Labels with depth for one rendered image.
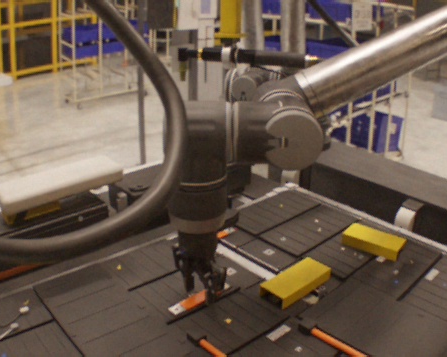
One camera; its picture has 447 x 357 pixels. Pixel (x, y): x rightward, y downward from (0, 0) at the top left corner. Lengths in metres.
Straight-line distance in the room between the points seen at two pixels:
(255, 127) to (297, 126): 0.07
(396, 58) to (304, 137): 0.30
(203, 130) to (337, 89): 0.30
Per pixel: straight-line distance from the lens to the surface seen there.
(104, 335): 0.88
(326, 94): 0.91
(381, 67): 0.94
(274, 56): 1.36
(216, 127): 0.75
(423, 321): 0.96
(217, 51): 1.41
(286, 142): 0.76
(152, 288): 1.00
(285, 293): 0.96
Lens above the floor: 1.60
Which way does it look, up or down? 22 degrees down
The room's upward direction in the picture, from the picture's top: 1 degrees clockwise
